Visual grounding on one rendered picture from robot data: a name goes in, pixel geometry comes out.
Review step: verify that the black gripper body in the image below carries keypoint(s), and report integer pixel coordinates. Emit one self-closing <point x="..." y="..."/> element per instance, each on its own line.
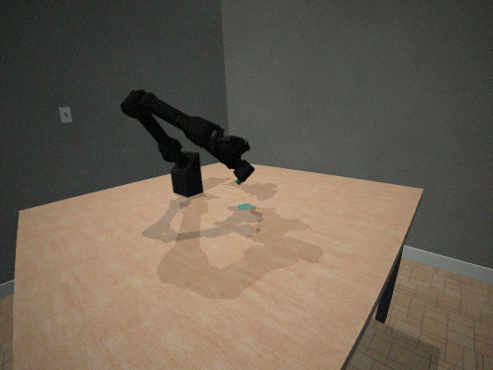
<point x="243" y="168"/>

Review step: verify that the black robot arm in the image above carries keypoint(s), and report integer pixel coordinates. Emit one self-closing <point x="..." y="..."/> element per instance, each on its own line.
<point x="196" y="129"/>

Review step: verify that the cyan circle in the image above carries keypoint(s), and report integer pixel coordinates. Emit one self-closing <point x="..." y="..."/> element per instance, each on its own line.
<point x="244" y="206"/>

